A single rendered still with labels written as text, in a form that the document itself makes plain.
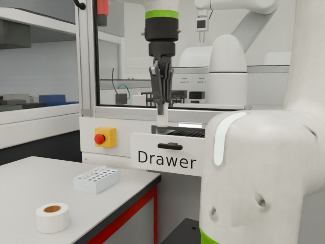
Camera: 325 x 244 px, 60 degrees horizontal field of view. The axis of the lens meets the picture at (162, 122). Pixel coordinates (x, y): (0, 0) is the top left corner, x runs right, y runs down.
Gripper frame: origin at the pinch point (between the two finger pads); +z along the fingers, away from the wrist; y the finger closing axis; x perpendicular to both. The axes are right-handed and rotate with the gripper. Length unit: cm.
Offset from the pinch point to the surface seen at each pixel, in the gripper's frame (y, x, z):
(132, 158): -0.9, -10.5, 14.5
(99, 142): -9.8, -29.0, 12.7
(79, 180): 9.6, -23.1, 19.8
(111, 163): -17.0, -29.1, 22.8
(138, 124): -17.2, -16.8, 6.6
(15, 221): 30.7, -24.8, 22.9
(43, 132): -30, -77, 16
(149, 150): -1.0, -4.8, 11.3
